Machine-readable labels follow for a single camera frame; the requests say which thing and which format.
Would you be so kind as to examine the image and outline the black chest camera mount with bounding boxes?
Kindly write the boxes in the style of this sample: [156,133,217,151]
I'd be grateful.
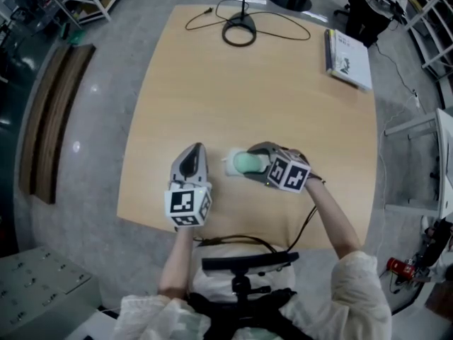
[201,251,300,308]

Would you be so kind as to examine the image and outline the person's white shirt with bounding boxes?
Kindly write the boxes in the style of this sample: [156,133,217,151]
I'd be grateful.
[113,244,393,340]

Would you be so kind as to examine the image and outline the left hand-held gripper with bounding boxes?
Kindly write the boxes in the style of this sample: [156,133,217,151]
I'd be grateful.
[164,142,213,232]

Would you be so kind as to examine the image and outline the red fire extinguisher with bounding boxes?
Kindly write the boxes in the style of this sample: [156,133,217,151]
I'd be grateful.
[386,256,417,280]

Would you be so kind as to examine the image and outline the person's right forearm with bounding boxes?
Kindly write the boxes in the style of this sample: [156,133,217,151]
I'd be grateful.
[304,179,364,261]

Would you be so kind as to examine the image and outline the black desk lamp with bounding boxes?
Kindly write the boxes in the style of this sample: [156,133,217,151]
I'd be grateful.
[185,0,311,46]

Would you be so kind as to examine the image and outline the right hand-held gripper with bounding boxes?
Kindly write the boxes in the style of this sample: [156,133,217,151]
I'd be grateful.
[242,141,313,194]

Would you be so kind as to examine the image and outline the grey cabinet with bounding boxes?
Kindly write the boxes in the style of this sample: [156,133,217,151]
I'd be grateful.
[0,246,101,340]

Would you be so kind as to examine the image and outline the mint green and white plastic object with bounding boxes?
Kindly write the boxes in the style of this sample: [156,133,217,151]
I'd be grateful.
[222,149,270,179]

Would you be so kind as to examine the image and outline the empty white shelf rack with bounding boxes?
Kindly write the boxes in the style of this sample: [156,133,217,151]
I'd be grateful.
[403,0,453,78]

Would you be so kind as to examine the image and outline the person's left forearm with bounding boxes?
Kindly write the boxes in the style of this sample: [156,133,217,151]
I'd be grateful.
[158,227,195,302]

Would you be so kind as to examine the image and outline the person's right hand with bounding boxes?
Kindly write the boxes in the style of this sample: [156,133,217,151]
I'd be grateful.
[289,148,312,169]

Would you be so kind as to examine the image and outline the wooden table with white legs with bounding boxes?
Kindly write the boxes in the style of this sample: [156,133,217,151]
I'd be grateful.
[116,4,378,251]

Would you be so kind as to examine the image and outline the white book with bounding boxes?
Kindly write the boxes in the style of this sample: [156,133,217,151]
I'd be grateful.
[324,28,374,93]

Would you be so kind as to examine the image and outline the green soft object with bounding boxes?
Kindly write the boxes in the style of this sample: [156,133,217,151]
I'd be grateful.
[233,152,265,174]

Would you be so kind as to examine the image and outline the brown wooden planks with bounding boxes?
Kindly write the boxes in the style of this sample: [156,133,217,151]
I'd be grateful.
[19,43,97,205]

